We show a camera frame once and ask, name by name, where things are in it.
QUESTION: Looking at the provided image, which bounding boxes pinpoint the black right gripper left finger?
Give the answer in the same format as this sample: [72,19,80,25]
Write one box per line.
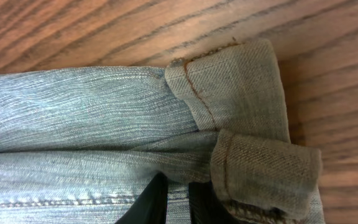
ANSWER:
[116,173,168,224]

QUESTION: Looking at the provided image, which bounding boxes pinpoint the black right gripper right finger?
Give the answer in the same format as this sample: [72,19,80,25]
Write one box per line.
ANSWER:
[188,182,239,224]

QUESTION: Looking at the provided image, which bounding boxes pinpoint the light blue denim shorts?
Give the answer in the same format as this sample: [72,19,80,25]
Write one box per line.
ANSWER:
[0,40,324,223]

